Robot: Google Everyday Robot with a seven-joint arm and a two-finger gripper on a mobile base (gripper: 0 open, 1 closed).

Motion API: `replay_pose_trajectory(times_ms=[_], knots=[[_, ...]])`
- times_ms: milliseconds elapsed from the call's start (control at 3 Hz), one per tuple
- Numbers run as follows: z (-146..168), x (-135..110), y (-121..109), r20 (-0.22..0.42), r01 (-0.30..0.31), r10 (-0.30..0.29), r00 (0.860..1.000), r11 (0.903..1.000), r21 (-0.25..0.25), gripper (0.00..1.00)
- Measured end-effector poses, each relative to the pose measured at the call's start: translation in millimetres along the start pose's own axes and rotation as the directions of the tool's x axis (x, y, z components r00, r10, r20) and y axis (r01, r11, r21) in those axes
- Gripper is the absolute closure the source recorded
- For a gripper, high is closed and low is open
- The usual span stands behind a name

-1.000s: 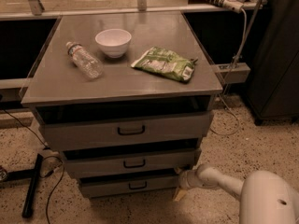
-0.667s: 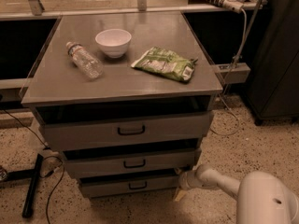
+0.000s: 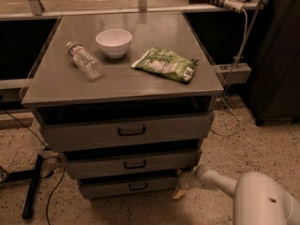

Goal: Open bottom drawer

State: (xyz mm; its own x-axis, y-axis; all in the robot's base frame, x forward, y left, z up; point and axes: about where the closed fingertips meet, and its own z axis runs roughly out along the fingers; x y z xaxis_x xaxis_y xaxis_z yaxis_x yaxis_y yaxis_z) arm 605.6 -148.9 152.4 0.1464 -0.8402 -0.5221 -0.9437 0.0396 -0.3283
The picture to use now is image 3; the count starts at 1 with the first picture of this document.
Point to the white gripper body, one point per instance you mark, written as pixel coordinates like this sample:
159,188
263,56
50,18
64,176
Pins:
187,181

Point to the grey drawer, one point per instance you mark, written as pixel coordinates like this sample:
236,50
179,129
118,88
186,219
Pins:
109,186
128,164
121,132

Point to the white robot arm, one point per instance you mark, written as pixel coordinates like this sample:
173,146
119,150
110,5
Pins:
257,198

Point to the grey drawer cabinet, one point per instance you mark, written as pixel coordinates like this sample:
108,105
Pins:
61,94

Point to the green chip bag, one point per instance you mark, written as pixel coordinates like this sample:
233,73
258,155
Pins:
167,64

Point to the dark cabinet at right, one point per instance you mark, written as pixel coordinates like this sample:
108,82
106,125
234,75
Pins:
273,89

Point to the clear plastic water bottle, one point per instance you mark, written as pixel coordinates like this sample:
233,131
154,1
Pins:
86,62

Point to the white ceramic bowl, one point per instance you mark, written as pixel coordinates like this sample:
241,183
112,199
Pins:
114,42

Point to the black floor stand leg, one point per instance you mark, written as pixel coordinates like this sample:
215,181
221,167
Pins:
33,177

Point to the grey metal rail bracket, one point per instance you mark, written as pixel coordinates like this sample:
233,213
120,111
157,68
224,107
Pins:
227,74

